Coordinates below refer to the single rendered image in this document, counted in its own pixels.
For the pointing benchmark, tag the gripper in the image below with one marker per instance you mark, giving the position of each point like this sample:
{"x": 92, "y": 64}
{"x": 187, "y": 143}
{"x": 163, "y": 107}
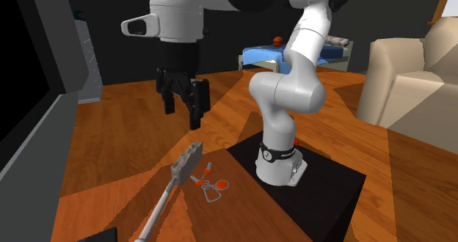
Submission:
{"x": 179, "y": 57}

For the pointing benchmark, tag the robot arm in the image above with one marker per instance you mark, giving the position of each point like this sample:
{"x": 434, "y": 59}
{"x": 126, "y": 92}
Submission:
{"x": 286, "y": 91}

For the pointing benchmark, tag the bed with blue cover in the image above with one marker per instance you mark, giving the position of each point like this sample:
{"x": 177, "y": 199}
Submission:
{"x": 261, "y": 53}

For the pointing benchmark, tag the black flat object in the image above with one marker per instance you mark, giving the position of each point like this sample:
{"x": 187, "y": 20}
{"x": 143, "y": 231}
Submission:
{"x": 102, "y": 236}

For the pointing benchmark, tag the large black television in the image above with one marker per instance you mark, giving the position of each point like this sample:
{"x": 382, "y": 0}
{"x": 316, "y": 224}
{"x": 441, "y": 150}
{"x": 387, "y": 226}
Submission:
{"x": 21, "y": 73}

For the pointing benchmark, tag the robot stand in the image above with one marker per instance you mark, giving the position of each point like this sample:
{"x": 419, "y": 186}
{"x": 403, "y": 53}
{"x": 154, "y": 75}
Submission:
{"x": 322, "y": 202}

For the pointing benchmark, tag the beige sofa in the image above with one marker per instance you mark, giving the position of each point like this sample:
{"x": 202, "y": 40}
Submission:
{"x": 415, "y": 91}

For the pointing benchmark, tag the wooden framed window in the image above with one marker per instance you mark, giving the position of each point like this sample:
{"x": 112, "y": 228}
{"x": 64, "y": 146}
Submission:
{"x": 443, "y": 1}

